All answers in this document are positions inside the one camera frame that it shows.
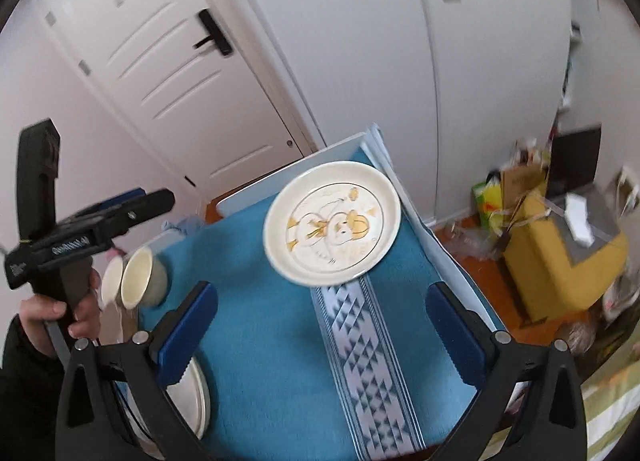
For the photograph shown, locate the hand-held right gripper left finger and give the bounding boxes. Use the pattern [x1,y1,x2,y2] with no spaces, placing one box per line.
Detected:
[55,281,218,461]

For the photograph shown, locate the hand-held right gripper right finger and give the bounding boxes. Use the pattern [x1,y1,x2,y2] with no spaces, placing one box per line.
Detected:
[425,281,588,461]

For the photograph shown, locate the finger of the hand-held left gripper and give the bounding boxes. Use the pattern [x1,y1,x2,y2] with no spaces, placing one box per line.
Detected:
[97,188,148,214]
[107,190,176,242]

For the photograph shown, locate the cream bowl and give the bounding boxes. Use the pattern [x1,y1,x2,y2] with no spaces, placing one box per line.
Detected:
[121,247,171,309]

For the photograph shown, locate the cream cartoon print plate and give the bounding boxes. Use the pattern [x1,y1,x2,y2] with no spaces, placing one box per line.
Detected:
[262,161,403,288]

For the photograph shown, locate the person's left forearm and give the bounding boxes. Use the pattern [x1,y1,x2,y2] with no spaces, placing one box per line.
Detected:
[0,316,68,461]

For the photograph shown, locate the person's left hand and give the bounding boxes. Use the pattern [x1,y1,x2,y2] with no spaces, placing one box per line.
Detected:
[20,271,104,358]

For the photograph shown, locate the light blue cloth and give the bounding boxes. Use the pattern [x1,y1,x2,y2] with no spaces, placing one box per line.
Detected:
[162,215,205,238]

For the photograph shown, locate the plain cream plate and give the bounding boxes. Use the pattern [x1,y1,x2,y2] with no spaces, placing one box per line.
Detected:
[115,358,212,442]

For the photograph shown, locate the blue patterned tablecloth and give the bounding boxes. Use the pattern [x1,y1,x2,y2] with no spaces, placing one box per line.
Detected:
[112,148,493,461]

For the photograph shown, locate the clear plastic bag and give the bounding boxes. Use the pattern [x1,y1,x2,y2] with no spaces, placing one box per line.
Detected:
[445,221,506,262]

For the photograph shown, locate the yellow ottoman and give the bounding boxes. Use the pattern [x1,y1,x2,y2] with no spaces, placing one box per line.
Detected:
[502,188,630,324]

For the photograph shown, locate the white table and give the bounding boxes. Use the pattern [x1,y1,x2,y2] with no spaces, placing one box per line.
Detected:
[217,123,506,337]

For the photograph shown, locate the green bag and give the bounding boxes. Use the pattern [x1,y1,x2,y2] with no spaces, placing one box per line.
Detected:
[472,181,503,226]

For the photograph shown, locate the white door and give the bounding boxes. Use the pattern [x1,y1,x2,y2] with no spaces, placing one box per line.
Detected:
[37,0,326,202]

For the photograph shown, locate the brown paper bag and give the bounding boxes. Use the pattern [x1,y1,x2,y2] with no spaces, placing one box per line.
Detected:
[500,163,548,222]

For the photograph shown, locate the white paper sheet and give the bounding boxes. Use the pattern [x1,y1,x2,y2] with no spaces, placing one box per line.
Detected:
[564,193,596,248]

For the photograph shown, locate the striped yellow-green bedding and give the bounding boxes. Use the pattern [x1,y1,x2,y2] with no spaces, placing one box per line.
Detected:
[487,326,640,461]

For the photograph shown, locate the white plastic bag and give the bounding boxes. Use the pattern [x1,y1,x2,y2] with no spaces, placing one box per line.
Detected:
[602,273,640,324]

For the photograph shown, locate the black box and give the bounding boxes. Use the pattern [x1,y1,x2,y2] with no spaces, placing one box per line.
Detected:
[547,126,602,199]

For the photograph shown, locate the white wardrobe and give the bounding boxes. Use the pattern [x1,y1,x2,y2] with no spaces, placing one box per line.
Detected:
[220,0,573,226]

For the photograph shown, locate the black door handle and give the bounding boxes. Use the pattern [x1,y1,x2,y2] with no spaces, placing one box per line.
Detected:
[194,8,233,58]

